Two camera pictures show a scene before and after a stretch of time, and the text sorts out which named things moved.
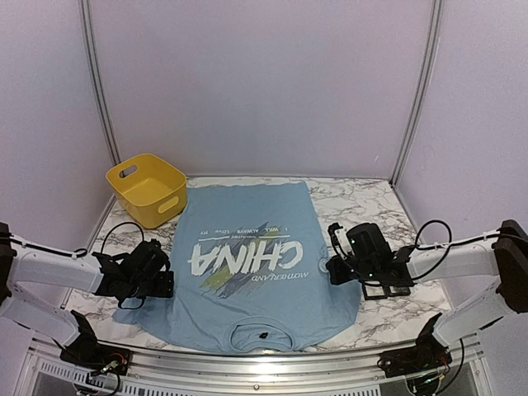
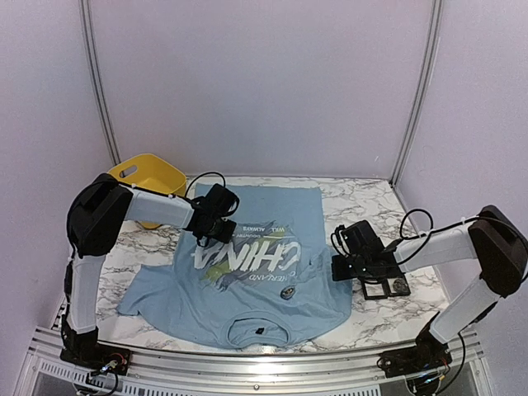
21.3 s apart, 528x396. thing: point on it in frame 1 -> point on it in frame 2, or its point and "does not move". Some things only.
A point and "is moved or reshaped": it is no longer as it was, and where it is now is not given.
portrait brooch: [322, 265] -> [287, 292]
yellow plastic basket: [152, 190] does not move
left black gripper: [164, 289] -> [225, 234]
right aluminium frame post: [436, 11] does not move
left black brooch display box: [374, 289] does not move
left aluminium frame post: [98, 73] does not move
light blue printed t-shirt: [248, 275] is moved or reshaped
